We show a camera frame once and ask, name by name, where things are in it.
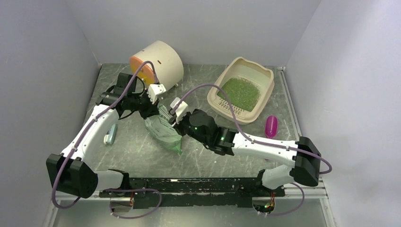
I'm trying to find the green cat litter bag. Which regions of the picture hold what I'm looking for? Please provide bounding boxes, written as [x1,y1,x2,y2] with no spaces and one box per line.
[145,105,182,155]

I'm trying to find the beige litter box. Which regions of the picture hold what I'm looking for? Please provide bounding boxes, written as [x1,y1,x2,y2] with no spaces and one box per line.
[215,57,275,125]

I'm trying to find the magenta litter scoop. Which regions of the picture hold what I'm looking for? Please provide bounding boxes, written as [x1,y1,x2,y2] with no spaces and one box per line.
[265,115,278,139]

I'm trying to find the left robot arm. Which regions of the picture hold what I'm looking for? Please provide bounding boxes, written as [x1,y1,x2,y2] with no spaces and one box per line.
[46,73,166,198]

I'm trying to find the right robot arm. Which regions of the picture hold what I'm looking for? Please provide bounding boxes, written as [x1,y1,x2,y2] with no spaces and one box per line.
[169,109,321,196]

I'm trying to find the green litter pellets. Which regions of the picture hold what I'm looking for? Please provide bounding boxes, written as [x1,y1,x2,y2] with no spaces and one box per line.
[222,78,261,112]

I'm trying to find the round beige drawer cabinet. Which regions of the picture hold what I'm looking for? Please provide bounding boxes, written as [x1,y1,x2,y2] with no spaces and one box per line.
[129,41,184,90]

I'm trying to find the light blue stapler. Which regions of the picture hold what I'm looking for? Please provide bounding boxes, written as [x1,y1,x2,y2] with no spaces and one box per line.
[104,124,117,145]

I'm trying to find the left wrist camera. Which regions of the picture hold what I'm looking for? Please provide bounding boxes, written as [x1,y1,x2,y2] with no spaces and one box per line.
[147,84,166,104]

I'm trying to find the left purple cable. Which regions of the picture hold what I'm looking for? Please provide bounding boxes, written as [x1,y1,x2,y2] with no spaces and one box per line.
[51,61,157,210]

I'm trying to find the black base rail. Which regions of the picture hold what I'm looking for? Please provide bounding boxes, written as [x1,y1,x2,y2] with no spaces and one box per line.
[97,177,285,209]

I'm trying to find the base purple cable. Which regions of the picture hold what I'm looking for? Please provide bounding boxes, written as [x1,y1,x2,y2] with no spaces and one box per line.
[109,187,163,220]

